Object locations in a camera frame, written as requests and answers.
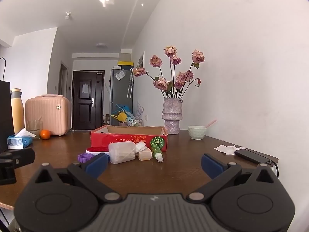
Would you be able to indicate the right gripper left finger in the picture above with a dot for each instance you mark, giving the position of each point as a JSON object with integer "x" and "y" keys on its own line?
{"x": 85, "y": 175}

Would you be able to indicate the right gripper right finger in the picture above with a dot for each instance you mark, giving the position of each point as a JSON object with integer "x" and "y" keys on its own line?
{"x": 221, "y": 175}

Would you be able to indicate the purple plastic lid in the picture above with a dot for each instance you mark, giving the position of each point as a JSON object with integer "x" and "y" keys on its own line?
{"x": 85, "y": 157}

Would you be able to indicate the white red lint brush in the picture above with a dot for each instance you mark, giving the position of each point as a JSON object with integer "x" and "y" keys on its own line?
{"x": 97, "y": 150}

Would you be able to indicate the clear plastic swab container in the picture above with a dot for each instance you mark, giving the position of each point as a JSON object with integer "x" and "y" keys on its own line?
{"x": 120, "y": 152}

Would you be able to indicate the green spray bottle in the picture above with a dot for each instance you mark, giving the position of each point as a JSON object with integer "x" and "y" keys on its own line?
{"x": 156, "y": 144}

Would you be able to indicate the blue tissue pack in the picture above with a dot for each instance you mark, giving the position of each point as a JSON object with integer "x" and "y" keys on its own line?
{"x": 20, "y": 140}

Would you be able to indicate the crumpled white tissue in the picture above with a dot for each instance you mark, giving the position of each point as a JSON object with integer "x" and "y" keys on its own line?
{"x": 228, "y": 150}

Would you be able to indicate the black phone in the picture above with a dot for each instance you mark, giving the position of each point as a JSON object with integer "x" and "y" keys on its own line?
{"x": 251, "y": 156}

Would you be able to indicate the red cardboard box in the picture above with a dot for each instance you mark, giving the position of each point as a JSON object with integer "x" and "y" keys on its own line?
{"x": 103, "y": 136}

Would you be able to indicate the glass cup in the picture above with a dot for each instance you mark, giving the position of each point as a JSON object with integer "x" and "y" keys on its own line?
{"x": 35, "y": 127}

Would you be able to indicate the orange fruit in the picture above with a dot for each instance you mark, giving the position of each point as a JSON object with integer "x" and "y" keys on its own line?
{"x": 45, "y": 134}

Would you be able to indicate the pale green bowl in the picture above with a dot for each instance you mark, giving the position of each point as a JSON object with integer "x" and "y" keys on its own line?
{"x": 197, "y": 132}

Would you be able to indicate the yellow thermos bottle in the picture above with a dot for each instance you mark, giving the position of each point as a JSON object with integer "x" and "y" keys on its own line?
{"x": 17, "y": 110}

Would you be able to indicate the pink spoon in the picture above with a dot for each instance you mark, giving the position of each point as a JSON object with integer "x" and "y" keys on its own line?
{"x": 211, "y": 123}

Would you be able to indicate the yellow watering can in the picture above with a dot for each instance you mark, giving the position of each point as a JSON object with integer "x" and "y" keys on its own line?
{"x": 120, "y": 117}

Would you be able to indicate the pink suitcase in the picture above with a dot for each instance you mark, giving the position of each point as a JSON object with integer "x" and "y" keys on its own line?
{"x": 52, "y": 110}

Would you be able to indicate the purple ceramic vase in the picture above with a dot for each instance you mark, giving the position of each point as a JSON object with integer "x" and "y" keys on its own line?
{"x": 172, "y": 114}

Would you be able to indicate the dark front door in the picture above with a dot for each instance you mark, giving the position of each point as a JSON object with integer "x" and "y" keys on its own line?
{"x": 87, "y": 100}

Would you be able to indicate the grey refrigerator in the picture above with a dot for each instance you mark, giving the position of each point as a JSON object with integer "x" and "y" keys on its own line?
{"x": 119, "y": 85}

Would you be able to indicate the dried pink roses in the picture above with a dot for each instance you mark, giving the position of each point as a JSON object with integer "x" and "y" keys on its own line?
{"x": 177, "y": 84}

